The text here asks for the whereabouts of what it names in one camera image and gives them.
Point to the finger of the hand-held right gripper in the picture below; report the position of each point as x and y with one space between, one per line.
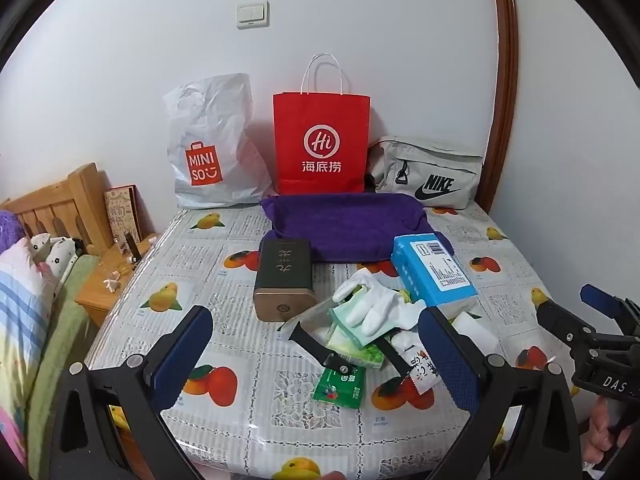
565 325
602 300

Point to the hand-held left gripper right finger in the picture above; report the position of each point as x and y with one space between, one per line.
450 360

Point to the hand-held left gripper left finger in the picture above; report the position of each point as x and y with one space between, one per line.
185 355

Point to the white snack packet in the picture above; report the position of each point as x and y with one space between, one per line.
420 375

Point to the white glove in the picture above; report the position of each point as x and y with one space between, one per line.
375 305

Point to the dark green candy packet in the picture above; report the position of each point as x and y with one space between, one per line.
340 390

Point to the person's right hand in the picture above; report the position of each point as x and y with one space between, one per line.
597 435

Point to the white paper packet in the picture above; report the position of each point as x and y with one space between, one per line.
475 332

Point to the fruit print tablecloth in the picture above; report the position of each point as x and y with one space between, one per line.
250 390

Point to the bright green packet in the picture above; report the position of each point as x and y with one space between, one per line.
370 355

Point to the blue tissue pack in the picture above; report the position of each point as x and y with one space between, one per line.
410 270

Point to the small white item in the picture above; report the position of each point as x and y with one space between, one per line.
111 282

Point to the pale green wet wipe pack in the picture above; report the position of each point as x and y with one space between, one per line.
345 335

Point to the wooden nightstand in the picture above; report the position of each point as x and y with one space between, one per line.
100 280

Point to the small dark bottle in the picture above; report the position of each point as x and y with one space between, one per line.
131 249

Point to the green blanket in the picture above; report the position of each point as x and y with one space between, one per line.
60 340

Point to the dark green tea box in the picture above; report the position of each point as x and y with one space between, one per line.
282 270

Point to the clear plastic bag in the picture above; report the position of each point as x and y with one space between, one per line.
310 317

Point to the brown patterned box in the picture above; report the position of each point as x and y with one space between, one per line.
120 212

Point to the white spotted plush toy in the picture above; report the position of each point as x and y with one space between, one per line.
60 255

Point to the striped quilt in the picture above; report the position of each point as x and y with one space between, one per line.
20 310

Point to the purple towel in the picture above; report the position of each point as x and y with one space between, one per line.
345 220

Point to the grey waist bag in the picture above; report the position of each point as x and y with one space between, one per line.
435 160

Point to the wooden headboard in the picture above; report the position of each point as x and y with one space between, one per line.
50 205

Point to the purple fluffy cushion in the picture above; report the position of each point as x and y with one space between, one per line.
10 230

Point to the white plastic shopping bag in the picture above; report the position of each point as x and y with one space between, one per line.
215 125

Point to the red paper bag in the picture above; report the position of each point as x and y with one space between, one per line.
320 115

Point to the wooden door frame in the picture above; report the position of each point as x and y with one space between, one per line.
502 85

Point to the white light switch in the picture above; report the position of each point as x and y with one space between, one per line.
253 15

